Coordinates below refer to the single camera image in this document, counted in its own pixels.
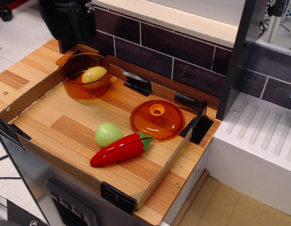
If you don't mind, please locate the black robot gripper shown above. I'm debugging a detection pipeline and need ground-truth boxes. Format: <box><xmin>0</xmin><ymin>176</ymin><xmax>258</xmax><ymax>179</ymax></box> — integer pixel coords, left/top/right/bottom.
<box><xmin>38</xmin><ymin>0</ymin><xmax>96</xmax><ymax>43</ymax></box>

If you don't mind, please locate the yellow plastic potato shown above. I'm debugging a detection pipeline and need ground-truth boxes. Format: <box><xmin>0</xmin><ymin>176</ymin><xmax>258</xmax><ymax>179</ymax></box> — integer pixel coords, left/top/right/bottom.
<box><xmin>81</xmin><ymin>66</ymin><xmax>107</xmax><ymax>89</ymax></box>

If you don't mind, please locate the orange transparent pot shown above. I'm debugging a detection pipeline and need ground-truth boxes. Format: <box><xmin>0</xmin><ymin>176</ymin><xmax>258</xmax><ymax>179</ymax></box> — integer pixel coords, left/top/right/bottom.
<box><xmin>56</xmin><ymin>53</ymin><xmax>112</xmax><ymax>101</ymax></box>

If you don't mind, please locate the cardboard fence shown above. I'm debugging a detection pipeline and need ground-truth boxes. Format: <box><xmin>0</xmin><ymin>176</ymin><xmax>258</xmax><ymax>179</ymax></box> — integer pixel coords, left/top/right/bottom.
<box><xmin>0</xmin><ymin>49</ymin><xmax>214</xmax><ymax>216</ymax></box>

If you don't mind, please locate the orange transparent pot lid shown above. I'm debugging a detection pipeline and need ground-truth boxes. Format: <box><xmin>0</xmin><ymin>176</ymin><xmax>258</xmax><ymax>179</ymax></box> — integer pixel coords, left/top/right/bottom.
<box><xmin>130</xmin><ymin>100</ymin><xmax>185</xmax><ymax>142</ymax></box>

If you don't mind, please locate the black caster wheel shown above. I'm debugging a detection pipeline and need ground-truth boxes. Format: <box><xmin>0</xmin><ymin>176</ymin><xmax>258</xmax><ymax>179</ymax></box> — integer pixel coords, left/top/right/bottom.
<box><xmin>0</xmin><ymin>6</ymin><xmax>13</xmax><ymax>21</ymax></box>

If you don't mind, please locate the green plastic pear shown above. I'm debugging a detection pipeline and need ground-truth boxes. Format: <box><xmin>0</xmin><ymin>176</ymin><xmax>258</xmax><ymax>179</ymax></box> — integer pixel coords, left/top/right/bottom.
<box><xmin>95</xmin><ymin>122</ymin><xmax>124</xmax><ymax>147</ymax></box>

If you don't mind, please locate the red plastic chili pepper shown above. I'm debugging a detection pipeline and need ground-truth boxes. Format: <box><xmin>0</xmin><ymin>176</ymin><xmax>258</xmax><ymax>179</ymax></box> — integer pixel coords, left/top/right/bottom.
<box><xmin>90</xmin><ymin>132</ymin><xmax>154</xmax><ymax>167</ymax></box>

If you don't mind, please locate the toy oven front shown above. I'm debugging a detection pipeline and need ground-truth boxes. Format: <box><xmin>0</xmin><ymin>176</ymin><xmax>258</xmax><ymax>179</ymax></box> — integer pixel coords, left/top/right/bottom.
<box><xmin>0</xmin><ymin>134</ymin><xmax>146</xmax><ymax>226</ymax></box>

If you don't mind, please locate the white drying rack sink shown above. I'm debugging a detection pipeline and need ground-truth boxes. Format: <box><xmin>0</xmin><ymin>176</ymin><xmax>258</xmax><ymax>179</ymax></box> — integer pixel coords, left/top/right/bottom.
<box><xmin>206</xmin><ymin>93</ymin><xmax>291</xmax><ymax>216</ymax></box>

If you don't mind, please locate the dark grey vertical post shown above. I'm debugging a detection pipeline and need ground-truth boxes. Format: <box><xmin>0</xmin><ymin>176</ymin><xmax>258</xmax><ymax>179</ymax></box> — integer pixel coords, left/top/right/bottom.
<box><xmin>216</xmin><ymin>0</ymin><xmax>267</xmax><ymax>120</ymax></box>

